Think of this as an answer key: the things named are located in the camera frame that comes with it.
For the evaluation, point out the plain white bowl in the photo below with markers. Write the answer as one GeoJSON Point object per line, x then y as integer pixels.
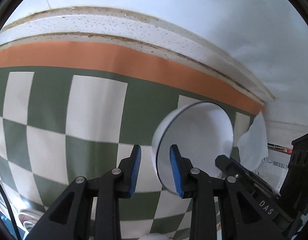
{"type": "Point", "coordinates": [199, 135]}

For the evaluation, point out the green checkered tablecloth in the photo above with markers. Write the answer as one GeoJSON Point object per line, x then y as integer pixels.
{"type": "Point", "coordinates": [69, 120]}

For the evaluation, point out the speckled stone counter ledge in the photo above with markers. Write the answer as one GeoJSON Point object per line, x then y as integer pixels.
{"type": "Point", "coordinates": [106, 25]}

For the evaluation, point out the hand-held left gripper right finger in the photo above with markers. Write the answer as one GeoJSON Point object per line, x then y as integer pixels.
{"type": "Point", "coordinates": [175, 170]}

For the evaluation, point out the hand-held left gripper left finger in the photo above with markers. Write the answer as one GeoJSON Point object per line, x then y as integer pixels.
{"type": "Point", "coordinates": [135, 170]}

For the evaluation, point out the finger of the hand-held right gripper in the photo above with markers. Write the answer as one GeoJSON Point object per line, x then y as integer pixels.
{"type": "Point", "coordinates": [244, 173]}

